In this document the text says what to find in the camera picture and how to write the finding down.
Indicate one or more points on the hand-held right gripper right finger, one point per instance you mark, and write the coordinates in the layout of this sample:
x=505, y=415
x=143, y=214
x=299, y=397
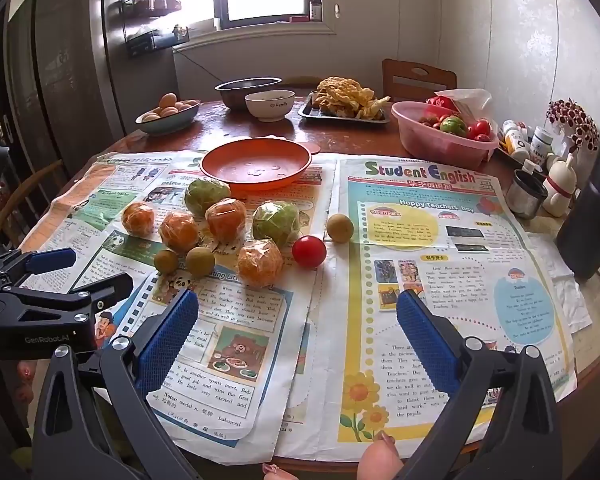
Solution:
x=425, y=340

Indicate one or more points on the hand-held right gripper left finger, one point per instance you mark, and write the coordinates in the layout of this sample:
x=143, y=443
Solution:
x=172, y=330

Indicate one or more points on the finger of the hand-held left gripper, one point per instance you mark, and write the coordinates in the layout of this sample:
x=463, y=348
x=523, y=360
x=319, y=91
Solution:
x=110, y=287
x=52, y=260

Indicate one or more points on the brown longan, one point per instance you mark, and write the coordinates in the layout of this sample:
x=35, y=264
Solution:
x=340, y=227
x=200, y=261
x=166, y=261

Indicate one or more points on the orange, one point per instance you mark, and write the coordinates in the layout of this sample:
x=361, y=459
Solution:
x=178, y=231
x=260, y=263
x=138, y=218
x=226, y=219

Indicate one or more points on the green citrus fruit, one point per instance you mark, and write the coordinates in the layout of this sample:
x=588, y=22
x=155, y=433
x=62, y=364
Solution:
x=276, y=222
x=207, y=196

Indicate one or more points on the red cherry tomato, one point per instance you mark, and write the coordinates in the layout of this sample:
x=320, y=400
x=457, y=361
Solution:
x=309, y=251

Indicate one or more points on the orange plastic plate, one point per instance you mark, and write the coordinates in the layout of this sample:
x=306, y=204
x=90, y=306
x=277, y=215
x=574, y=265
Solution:
x=255, y=165

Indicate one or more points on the newspaper sheet with bear cartoon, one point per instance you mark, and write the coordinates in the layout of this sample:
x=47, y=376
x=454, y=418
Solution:
x=230, y=310

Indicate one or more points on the wooden chair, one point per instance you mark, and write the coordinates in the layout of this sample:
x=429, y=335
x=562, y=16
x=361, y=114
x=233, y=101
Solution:
x=30, y=190
x=405, y=82

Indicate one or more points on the open newspaper spread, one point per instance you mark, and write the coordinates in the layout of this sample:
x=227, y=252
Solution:
x=105, y=195

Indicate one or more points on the newspaper with sunflower print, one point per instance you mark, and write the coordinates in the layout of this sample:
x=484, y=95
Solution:
x=430, y=240

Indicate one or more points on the white paper towel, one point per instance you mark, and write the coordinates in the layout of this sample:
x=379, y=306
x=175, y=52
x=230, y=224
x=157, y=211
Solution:
x=570, y=300

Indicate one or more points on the blue egg bowl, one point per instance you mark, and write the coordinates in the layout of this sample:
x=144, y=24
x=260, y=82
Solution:
x=165, y=124

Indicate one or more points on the stainless steel cup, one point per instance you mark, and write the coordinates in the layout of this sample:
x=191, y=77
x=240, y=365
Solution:
x=525, y=195

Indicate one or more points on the pile of brown eggs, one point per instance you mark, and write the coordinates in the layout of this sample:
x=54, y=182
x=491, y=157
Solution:
x=168, y=102

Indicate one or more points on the pink plastic basin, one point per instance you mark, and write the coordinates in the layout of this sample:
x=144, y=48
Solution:
x=430, y=145

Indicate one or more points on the grey refrigerator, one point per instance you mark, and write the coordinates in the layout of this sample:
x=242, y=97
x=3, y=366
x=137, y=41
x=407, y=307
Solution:
x=70, y=60

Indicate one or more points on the white rabbit figurine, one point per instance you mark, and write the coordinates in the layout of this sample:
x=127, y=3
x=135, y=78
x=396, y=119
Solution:
x=560, y=185

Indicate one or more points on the green tomato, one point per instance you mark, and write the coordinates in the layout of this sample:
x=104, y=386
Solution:
x=453, y=126

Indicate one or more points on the white bottle with orange label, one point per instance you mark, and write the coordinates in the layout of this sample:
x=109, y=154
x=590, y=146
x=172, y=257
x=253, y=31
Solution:
x=514, y=142

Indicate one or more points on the pile of red tomatoes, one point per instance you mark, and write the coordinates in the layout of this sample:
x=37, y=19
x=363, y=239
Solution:
x=481, y=129

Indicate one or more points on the black thermos bottle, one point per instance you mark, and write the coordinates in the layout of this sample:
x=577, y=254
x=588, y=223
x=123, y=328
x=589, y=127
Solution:
x=595, y=200

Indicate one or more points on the stainless steel basin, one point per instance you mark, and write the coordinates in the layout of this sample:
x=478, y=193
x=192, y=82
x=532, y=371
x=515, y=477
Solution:
x=230, y=96

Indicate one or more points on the white medicine bottle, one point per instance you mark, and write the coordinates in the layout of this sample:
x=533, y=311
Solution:
x=542, y=142

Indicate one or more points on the red plastic bag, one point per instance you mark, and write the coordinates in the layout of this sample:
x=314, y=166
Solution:
x=440, y=105

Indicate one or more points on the white ceramic bowl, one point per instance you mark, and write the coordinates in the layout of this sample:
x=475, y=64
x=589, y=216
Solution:
x=269, y=109

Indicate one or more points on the grey metal tray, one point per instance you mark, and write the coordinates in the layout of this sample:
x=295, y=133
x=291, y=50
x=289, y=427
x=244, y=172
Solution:
x=330, y=116

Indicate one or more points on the white plastic bag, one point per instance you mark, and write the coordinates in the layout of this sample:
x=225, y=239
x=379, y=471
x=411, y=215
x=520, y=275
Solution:
x=472, y=100

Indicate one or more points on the wooden chair back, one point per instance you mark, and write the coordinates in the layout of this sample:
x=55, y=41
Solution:
x=405, y=82

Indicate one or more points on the pile of fried food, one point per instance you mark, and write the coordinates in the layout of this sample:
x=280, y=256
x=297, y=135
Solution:
x=345, y=92

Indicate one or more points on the red and white flower decoration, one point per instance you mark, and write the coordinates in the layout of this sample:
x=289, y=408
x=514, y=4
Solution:
x=572, y=122

